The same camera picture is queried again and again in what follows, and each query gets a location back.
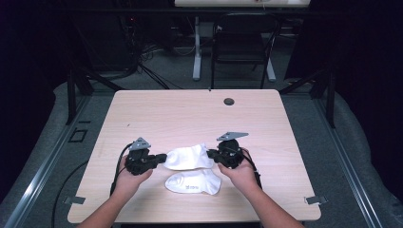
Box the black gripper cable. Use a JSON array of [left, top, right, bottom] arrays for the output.
[[108, 142, 133, 197], [241, 148, 263, 190]]

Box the white sock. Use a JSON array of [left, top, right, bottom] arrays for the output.
[[164, 168, 222, 196], [163, 142, 217, 171]]

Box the aluminium floor rail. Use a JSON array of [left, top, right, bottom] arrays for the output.
[[312, 94, 384, 228], [3, 94, 93, 228]]

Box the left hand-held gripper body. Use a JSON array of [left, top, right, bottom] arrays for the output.
[[124, 136, 160, 177]]

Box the black chair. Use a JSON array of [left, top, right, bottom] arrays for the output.
[[210, 12, 283, 90]]

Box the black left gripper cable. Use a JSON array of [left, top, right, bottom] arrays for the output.
[[108, 142, 133, 197]]

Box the person's left hand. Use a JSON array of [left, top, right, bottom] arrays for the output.
[[117, 155, 154, 195]]

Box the white desk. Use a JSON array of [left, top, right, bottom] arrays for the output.
[[174, 0, 312, 83]]

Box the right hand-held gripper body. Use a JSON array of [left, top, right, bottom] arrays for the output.
[[215, 131, 250, 170]]

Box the black metal stand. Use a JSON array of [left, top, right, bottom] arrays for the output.
[[278, 63, 336, 129], [65, 63, 125, 125]]

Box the black floor cable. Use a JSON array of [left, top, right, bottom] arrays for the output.
[[51, 160, 89, 228]]

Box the grey table bracket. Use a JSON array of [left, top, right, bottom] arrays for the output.
[[304, 195, 328, 205], [63, 196, 86, 205]]

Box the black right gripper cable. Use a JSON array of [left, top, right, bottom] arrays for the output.
[[241, 148, 263, 190]]

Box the bundle of black cables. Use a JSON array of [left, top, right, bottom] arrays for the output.
[[118, 15, 170, 90]]

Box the person's right hand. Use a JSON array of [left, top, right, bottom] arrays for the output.
[[218, 147, 259, 192]]

